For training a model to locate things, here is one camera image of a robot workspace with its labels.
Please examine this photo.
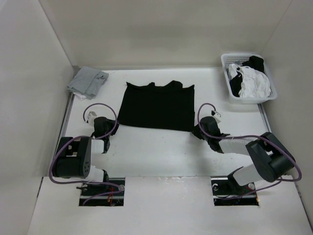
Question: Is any black tank top in basket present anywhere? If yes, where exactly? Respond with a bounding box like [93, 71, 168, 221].
[229, 55, 266, 96]

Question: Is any white plastic laundry basket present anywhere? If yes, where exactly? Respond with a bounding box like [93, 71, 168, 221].
[221, 52, 277, 104]

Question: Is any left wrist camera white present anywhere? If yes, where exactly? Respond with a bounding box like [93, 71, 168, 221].
[86, 111, 97, 126]

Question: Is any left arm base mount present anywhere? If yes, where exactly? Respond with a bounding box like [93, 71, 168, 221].
[76, 184, 125, 207]

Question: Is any black tank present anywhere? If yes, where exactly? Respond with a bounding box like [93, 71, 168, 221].
[118, 80, 195, 132]
[229, 55, 266, 96]

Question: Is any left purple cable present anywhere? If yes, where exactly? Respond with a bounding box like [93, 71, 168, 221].
[48, 103, 123, 205]

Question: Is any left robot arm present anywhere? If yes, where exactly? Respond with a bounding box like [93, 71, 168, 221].
[49, 116, 119, 195]

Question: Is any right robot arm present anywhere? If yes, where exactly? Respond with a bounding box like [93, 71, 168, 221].
[192, 117, 295, 194]

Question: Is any folded white tank top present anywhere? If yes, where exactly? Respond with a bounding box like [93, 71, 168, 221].
[73, 93, 87, 100]

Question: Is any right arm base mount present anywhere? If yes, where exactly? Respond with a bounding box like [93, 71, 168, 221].
[211, 177, 259, 206]

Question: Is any white tank top in basket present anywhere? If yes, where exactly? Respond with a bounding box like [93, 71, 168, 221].
[227, 63, 271, 98]

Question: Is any folded grey tank top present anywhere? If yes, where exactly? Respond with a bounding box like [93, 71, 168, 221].
[67, 67, 109, 99]

